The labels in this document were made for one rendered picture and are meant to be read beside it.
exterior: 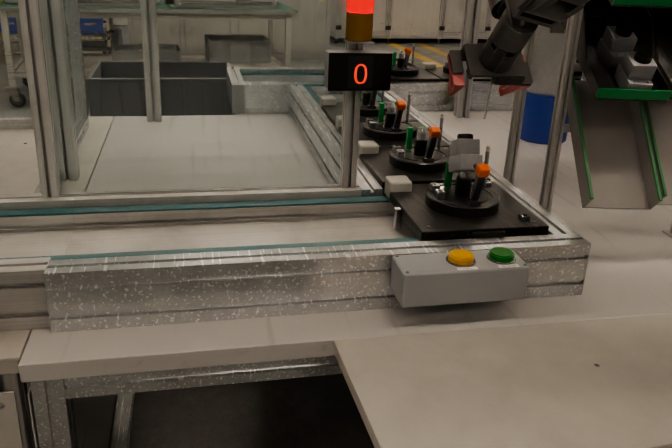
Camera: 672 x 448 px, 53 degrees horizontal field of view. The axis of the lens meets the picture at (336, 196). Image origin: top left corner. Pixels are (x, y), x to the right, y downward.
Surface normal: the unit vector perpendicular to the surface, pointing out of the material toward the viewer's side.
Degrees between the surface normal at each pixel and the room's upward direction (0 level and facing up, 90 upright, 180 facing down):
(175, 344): 0
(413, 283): 90
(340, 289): 90
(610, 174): 45
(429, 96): 90
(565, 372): 0
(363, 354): 0
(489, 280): 90
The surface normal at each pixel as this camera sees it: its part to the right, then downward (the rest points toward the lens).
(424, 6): 0.25, 0.36
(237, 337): 0.04, -0.93
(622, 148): 0.05, -0.41
